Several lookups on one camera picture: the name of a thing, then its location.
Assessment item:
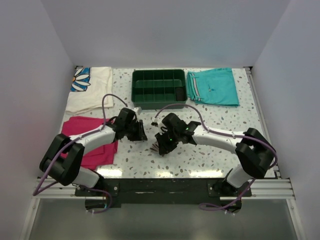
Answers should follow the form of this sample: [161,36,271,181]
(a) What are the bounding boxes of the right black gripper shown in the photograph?
[155,128,180,155]

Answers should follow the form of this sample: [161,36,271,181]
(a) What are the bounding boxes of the grey striped underwear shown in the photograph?
[150,143,159,153]

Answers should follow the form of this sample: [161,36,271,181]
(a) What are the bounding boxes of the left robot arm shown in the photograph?
[39,107,148,196]

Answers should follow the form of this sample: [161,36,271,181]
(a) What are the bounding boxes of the pink folded cloth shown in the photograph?
[61,116,118,170]

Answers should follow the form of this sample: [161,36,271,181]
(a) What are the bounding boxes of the green divided plastic tray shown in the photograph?
[131,69,188,110]

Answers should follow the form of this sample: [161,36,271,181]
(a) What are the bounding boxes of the black item in tray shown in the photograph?
[175,87,186,102]

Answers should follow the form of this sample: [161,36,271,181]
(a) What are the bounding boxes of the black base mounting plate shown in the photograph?
[75,178,252,210]

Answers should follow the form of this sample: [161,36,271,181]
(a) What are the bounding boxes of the cream daisy print shirt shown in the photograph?
[65,66,113,115]

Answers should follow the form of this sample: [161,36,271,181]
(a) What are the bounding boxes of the teal folded shorts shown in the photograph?
[186,68,240,107]

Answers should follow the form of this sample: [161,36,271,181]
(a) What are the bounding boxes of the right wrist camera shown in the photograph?
[151,118,161,127]

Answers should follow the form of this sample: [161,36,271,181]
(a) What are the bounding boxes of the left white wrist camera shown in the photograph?
[133,107,142,115]

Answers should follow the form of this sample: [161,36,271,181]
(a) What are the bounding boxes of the aluminium frame rail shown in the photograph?
[244,67,296,201]

